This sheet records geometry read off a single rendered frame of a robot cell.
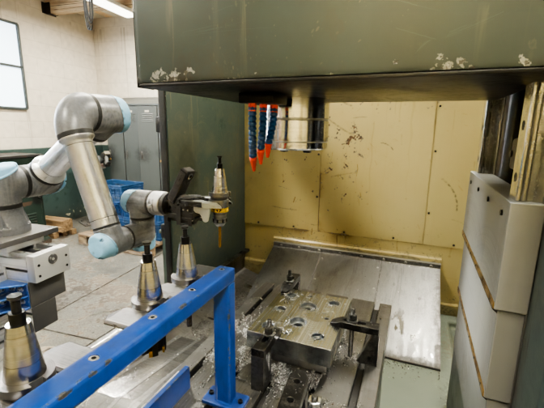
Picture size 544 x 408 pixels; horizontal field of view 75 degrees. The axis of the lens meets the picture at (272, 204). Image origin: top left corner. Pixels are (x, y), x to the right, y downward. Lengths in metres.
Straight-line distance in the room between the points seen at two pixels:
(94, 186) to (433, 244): 1.53
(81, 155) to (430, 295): 1.53
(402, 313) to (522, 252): 1.14
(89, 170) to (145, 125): 4.84
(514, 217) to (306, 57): 0.40
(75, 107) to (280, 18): 0.72
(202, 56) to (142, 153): 5.35
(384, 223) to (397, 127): 0.49
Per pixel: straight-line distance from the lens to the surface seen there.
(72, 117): 1.15
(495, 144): 1.06
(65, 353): 0.60
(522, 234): 0.67
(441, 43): 0.55
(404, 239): 1.95
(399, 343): 1.67
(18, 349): 0.53
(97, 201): 1.11
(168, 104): 1.52
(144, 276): 0.66
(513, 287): 0.69
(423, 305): 1.81
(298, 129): 0.83
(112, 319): 0.66
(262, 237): 2.14
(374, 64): 0.55
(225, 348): 0.85
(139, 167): 6.13
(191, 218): 1.06
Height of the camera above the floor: 1.52
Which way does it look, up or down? 12 degrees down
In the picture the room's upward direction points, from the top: 1 degrees clockwise
